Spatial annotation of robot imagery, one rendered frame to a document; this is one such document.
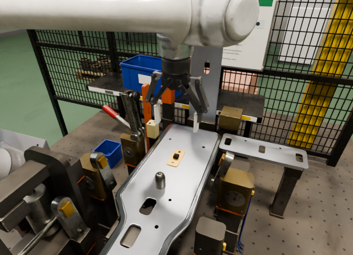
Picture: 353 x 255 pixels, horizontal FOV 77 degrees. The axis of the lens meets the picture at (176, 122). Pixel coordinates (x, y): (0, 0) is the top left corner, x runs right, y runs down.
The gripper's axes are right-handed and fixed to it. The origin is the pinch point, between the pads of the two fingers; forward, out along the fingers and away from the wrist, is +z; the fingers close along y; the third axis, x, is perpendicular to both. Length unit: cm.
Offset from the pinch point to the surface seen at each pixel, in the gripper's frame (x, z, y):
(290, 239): 5, 44, 43
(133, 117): -1.6, 0.2, -14.1
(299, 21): 451, 35, 65
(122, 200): -21.4, 13.8, -7.4
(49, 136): 82, 114, -189
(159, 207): -19.7, 13.9, 3.0
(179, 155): 1.1, 13.8, 0.7
